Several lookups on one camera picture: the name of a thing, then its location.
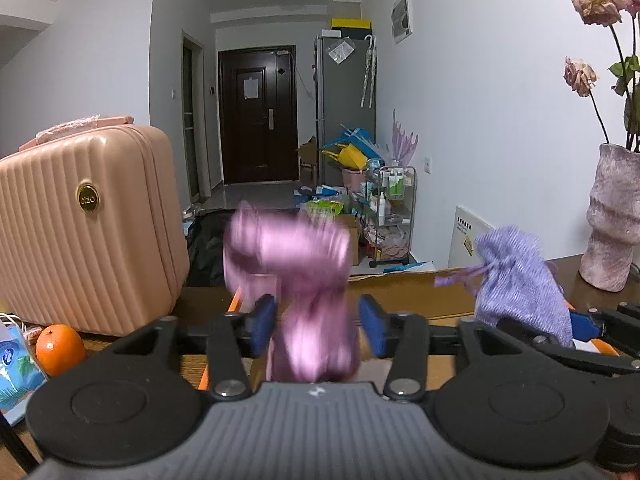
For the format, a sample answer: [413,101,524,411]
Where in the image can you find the pink ribbed hard case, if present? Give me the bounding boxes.
[0,115,191,339]

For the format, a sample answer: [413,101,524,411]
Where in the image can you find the green snack packs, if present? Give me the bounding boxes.
[305,199,351,221]

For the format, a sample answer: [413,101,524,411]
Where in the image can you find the pink plastic bucket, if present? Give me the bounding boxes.
[341,167,369,194]

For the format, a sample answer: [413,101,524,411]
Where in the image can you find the purple drawstring pouch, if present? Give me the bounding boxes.
[434,225,574,349]

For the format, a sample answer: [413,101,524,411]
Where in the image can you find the grey refrigerator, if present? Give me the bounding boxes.
[314,35,377,189]

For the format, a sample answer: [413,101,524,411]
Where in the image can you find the blue yellow clutter pile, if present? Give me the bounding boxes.
[320,125,386,171]

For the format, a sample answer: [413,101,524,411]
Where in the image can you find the tall brown cardboard box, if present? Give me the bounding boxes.
[297,136,319,189]

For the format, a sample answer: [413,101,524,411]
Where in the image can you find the dark wooden entrance door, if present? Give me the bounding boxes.
[218,46,297,186]

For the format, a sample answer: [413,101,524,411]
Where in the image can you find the pink satin scrunchie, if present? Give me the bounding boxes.
[222,201,362,383]

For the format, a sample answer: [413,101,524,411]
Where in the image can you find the orange cardboard box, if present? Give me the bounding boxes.
[197,267,626,392]

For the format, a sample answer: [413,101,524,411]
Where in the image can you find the white wall fuse panel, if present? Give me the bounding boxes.
[390,0,415,45]

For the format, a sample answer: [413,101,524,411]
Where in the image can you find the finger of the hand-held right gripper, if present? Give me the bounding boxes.
[496,317,640,377]
[569,302,640,358]

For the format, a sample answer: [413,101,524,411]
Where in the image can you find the mauve textured vase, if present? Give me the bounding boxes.
[579,142,640,293]

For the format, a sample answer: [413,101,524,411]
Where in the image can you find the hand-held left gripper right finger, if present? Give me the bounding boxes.
[358,294,531,402]

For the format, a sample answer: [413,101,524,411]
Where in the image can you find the white charger cable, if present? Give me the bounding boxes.
[0,312,32,334]

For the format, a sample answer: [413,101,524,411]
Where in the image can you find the clear plastic bag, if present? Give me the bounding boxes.
[327,40,356,65]

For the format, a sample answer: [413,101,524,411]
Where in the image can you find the small open cardboard box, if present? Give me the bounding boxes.
[332,214,364,267]

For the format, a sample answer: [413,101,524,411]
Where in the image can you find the blue tissue pack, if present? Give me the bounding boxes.
[0,320,49,414]

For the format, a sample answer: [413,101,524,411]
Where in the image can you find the dried pink rose bouquet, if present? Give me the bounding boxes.
[564,0,640,154]

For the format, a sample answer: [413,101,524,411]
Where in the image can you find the purple feather decoration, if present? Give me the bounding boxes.
[387,109,420,166]

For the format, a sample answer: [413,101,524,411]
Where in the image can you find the grey side doorway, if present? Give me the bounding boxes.
[181,30,206,206]

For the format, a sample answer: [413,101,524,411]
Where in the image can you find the dark cloth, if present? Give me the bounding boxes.
[187,210,241,289]

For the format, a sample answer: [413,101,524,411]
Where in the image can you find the white flat panel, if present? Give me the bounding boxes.
[448,205,494,269]

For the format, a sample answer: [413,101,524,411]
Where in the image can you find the wire trolley with bottles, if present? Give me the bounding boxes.
[362,165,418,268]

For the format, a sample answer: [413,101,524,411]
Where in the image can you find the white folded umbrella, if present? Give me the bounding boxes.
[360,35,377,109]

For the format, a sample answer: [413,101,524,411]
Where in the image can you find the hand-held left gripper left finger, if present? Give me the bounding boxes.
[106,294,278,402]

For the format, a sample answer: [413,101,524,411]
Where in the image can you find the orange fruit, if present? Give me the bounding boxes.
[35,324,87,377]

